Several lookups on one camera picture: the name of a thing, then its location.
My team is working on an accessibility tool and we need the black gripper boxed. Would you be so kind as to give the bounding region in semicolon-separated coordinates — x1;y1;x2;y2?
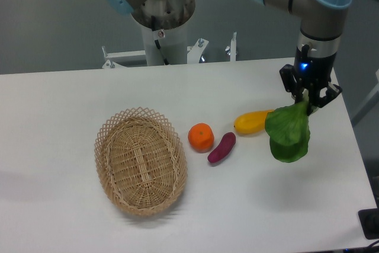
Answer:
280;48;342;115

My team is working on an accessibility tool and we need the green leafy vegetable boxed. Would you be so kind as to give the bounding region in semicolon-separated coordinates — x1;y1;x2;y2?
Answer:
265;97;310;163

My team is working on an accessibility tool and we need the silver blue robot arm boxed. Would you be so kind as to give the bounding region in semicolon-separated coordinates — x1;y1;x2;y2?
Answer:
106;0;352;113

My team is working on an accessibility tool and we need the yellow mango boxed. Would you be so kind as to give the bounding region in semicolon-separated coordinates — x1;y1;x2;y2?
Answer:
233;110;273;134

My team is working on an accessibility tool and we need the purple sweet potato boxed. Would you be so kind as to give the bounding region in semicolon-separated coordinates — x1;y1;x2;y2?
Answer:
208;132;236;164

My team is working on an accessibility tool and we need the orange tangerine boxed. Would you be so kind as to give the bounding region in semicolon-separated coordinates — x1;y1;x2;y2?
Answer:
187;123;214;153

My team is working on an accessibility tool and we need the black device at table edge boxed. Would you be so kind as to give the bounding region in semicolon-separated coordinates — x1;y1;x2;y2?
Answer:
358;208;378;240

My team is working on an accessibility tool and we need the woven wicker basket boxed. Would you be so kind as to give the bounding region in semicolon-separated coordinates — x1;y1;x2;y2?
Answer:
94;107;187;217

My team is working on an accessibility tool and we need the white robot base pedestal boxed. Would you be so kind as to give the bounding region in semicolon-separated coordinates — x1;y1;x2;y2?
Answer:
101;15;239;69

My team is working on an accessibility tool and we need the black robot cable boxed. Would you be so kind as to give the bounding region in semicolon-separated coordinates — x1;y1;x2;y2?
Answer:
151;15;171;66

